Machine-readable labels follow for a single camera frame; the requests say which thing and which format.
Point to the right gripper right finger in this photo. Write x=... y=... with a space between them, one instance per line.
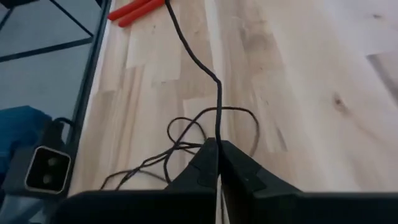
x=311 y=210

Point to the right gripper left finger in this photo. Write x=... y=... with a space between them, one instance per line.
x=140 y=207

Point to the person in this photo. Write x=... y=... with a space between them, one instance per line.
x=18 y=130

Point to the small black table camera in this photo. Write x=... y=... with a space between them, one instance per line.
x=46 y=169

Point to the black aluminium table frame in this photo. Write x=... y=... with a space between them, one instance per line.
x=90 y=71

